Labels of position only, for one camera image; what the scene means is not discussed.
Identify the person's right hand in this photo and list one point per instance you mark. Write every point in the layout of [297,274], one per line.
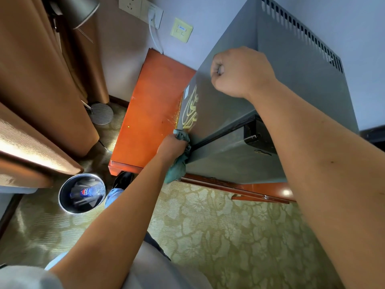
[243,72]

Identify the person's left hand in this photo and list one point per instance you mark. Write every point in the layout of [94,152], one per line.
[171,148]

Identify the green blue cleaning cloth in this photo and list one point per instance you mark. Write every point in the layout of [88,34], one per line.
[177,171]

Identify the grey mini fridge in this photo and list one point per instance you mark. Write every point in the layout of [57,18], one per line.
[294,72]

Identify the plastic water bottle blue label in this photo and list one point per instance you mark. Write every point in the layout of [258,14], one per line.
[85,192]

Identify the person's right forearm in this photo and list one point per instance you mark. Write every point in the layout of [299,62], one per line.
[325,183]

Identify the person's left forearm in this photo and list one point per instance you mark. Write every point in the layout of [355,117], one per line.
[114,231]

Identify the person's left black shoe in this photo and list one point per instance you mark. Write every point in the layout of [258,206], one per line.
[121,179]

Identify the person's legs in blue jeans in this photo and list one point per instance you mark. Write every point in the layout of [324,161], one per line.
[112,197]

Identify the person's grey shirt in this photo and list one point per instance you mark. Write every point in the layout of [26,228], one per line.
[156,273]

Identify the small white label sticker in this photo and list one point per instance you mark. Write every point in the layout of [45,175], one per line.
[186,91]

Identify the round metal trash bin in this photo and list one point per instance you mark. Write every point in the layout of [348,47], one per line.
[64,195]

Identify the black television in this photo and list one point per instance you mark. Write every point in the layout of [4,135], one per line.
[373,135]

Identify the brown curtain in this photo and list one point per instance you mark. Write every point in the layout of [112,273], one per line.
[36,87]

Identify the grey metal lamp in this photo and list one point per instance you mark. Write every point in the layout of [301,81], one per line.
[78,8]

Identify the yellowish wall plate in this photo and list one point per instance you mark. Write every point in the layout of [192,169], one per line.
[181,30]

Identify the white wall socket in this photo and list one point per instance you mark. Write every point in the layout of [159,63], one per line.
[130,4]

